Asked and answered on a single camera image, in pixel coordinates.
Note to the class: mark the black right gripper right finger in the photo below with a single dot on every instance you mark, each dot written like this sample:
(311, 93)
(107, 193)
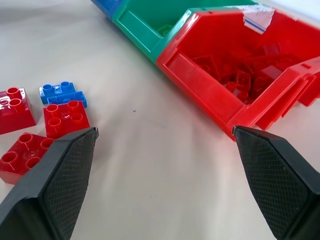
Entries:
(277, 185)

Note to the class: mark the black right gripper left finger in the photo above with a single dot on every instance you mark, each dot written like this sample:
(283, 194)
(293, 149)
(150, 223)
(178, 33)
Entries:
(57, 190)

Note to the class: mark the red four-stud building brick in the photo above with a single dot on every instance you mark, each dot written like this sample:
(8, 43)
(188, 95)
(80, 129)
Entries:
(66, 118)
(21, 157)

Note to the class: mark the red sloped two-stud brick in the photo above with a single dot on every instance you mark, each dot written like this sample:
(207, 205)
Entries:
(15, 110)

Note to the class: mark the blue toy building brick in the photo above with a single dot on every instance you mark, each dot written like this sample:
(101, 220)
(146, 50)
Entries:
(63, 96)

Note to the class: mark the red smooth block brick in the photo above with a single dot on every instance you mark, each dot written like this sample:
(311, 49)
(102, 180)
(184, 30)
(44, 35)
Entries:
(268, 75)

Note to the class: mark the small red brick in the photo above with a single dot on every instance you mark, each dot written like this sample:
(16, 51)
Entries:
(242, 79)

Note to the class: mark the red plastic storage bin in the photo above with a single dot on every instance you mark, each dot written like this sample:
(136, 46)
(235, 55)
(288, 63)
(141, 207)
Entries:
(220, 75)

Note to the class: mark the white paper label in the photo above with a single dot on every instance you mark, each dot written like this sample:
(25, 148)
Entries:
(257, 16)

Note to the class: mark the green plastic storage bin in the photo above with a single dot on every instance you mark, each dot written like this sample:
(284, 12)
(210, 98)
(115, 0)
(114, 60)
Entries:
(140, 22)

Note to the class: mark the blue plastic storage bin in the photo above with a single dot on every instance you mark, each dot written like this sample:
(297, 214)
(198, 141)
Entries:
(106, 6)

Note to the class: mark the green toy building brick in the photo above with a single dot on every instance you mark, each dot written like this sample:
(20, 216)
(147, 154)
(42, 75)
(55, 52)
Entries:
(164, 29)

